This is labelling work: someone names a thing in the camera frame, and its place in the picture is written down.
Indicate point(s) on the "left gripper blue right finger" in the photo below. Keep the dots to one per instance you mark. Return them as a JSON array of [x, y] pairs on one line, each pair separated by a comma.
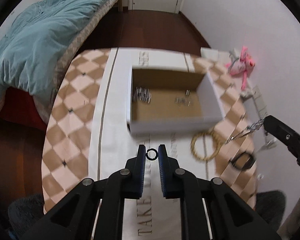
[[168, 177]]

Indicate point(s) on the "white cardboard box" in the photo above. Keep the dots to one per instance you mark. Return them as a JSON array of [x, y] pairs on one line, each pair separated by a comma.
[[171, 92]]

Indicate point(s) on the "teal blanket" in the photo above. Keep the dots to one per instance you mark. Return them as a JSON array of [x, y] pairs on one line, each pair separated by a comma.
[[37, 39]]

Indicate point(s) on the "pink panther plush toy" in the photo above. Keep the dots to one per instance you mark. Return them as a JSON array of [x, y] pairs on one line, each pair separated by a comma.
[[241, 63]]

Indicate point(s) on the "dark fuzzy stool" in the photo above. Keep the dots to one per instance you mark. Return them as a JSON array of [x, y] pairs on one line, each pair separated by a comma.
[[271, 207]]

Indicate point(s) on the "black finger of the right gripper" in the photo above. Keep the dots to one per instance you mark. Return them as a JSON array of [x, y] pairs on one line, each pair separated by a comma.
[[285, 134]]

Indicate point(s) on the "checkered brown pink tablecloth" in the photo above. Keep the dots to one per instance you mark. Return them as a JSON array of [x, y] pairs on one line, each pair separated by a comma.
[[67, 142]]

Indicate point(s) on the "white printed paper bag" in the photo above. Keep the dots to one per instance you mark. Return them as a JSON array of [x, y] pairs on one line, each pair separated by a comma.
[[111, 145]]

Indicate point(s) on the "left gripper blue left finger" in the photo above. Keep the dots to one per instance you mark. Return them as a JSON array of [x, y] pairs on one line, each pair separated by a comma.
[[133, 187]]

